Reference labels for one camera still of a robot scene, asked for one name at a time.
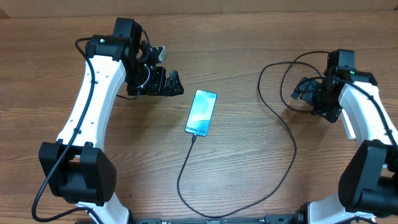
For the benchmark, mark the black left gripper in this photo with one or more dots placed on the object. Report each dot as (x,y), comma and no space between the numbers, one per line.
(158,86)

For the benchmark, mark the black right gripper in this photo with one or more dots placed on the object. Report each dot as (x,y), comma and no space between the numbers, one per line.
(331,114)

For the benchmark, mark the Samsung Galaxy smartphone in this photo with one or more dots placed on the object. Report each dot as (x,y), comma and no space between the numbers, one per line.
(201,112)

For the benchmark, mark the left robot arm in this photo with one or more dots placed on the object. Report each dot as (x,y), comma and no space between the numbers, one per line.
(75,165)

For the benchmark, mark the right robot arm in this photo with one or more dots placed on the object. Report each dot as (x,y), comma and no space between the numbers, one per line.
(368,186)

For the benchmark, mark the white power strip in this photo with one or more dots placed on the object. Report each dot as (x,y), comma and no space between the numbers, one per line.
(347,125)

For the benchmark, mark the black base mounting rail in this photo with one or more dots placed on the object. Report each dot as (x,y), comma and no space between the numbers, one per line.
(268,219)

